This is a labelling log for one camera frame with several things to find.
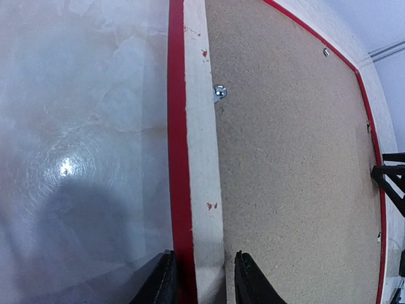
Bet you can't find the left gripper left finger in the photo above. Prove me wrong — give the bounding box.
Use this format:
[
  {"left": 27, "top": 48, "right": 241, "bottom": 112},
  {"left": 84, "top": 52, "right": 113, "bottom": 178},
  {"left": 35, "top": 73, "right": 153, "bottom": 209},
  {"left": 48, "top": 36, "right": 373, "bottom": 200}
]
[{"left": 130, "top": 250, "right": 178, "bottom": 304}]

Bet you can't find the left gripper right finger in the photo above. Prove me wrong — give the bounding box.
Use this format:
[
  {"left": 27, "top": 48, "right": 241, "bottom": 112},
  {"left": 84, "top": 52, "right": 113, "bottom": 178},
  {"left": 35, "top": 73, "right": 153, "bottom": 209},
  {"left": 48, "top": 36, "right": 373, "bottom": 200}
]
[{"left": 234, "top": 251, "right": 286, "bottom": 304}]

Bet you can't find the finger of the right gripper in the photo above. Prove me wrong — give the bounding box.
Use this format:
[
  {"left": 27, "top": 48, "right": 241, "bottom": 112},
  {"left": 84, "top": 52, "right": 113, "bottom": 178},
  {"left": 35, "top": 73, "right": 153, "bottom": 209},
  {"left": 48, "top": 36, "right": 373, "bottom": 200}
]
[{"left": 371, "top": 152, "right": 404, "bottom": 217}]

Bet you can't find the wooden red photo frame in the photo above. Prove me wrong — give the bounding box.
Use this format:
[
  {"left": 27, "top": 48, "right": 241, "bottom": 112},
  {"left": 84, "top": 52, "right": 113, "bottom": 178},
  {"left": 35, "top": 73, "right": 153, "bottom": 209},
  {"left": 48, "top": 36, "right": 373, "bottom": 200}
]
[{"left": 168, "top": 1, "right": 397, "bottom": 303}]

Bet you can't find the brown backing board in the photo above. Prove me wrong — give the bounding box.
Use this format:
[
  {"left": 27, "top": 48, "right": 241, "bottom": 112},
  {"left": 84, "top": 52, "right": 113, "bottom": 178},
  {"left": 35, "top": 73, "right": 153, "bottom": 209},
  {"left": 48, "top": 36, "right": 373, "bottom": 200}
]
[{"left": 206, "top": 1, "right": 380, "bottom": 303}]

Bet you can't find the right aluminium post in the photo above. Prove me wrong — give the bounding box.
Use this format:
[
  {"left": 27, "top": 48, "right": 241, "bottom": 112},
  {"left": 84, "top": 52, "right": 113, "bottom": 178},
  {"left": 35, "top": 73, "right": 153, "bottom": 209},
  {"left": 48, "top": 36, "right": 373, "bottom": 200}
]
[{"left": 368, "top": 39, "right": 405, "bottom": 63}]

